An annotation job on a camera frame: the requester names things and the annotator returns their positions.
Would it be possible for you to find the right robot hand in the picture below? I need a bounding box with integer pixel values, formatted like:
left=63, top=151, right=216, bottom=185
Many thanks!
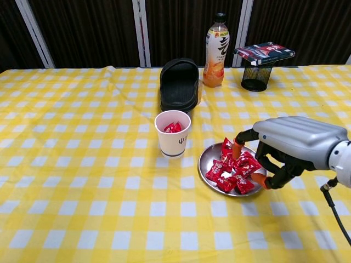
left=231, top=116, right=349, bottom=190

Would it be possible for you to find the white paper cup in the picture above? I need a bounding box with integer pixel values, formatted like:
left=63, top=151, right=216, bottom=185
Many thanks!
left=154, top=109, right=192, bottom=159

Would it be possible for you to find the black mesh pen holder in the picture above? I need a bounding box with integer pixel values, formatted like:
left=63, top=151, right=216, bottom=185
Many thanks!
left=240, top=63, right=273, bottom=93

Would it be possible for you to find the round metal plate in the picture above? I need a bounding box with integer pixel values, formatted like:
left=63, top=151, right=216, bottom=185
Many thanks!
left=197, top=142, right=269, bottom=197

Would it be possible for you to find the red black book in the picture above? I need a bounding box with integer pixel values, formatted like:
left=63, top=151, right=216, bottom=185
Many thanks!
left=233, top=41, right=296, bottom=66

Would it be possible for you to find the orange drink plastic bottle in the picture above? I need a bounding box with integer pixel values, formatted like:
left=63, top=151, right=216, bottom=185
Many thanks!
left=202, top=13, right=231, bottom=88

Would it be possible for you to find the black rubber slipper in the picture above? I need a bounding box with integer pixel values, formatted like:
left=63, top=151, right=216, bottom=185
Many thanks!
left=159, top=57, right=200, bottom=112

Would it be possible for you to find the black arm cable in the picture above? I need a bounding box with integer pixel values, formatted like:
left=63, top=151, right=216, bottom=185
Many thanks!
left=320, top=178, right=351, bottom=246

